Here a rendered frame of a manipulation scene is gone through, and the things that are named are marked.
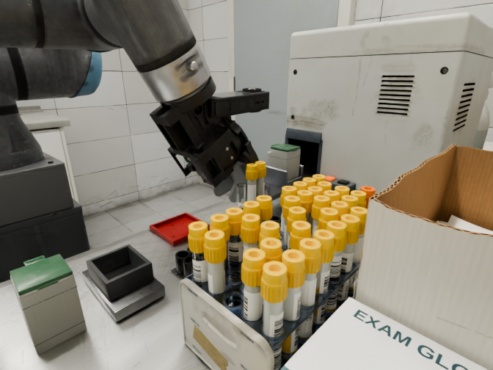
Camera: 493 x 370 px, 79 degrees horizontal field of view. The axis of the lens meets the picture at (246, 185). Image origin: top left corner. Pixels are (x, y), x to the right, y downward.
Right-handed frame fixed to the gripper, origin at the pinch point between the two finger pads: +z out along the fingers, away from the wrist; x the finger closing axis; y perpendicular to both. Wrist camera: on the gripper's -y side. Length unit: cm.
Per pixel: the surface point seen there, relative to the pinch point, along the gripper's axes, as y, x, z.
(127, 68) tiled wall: -82, -221, 21
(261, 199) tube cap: 9.0, 15.2, -13.2
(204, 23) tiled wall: -156, -198, 21
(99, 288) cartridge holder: 24.5, 3.3, -10.5
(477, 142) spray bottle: -45, 23, 22
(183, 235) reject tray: 13.2, -2.0, -2.4
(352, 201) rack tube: 4.1, 21.4, -10.3
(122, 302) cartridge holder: 23.8, 6.9, -9.9
